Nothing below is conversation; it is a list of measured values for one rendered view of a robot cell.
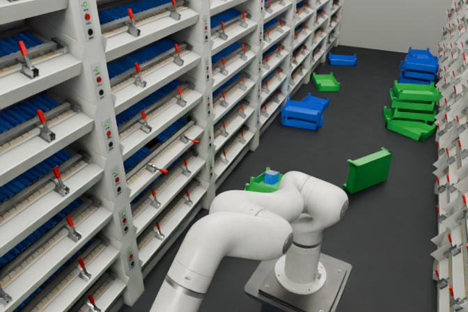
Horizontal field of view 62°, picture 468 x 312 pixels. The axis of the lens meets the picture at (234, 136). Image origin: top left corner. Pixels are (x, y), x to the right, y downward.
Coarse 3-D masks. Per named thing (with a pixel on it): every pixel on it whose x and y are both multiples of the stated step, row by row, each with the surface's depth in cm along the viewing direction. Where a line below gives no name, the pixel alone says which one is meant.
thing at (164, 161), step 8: (200, 120) 195; (192, 128) 194; (200, 128) 196; (192, 136) 189; (200, 136) 198; (176, 144) 181; (184, 144) 183; (152, 152) 172; (168, 152) 176; (176, 152) 177; (184, 152) 186; (160, 160) 170; (168, 160) 172; (160, 168) 167; (136, 176) 159; (144, 176) 160; (152, 176) 161; (136, 184) 156; (144, 184) 157; (128, 192) 148; (136, 192) 154
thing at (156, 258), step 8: (248, 144) 277; (232, 168) 256; (224, 176) 247; (216, 184) 237; (200, 208) 223; (192, 216) 215; (184, 224) 208; (176, 232) 201; (168, 240) 195; (160, 248) 191; (168, 248) 196; (160, 256) 191; (152, 264) 185; (144, 272) 180; (120, 296) 167; (112, 304) 163; (120, 304) 167
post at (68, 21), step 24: (72, 0) 106; (72, 24) 109; (96, 24) 116; (96, 48) 118; (96, 96) 122; (96, 120) 124; (96, 144) 128; (120, 168) 141; (120, 240) 150; (120, 264) 156
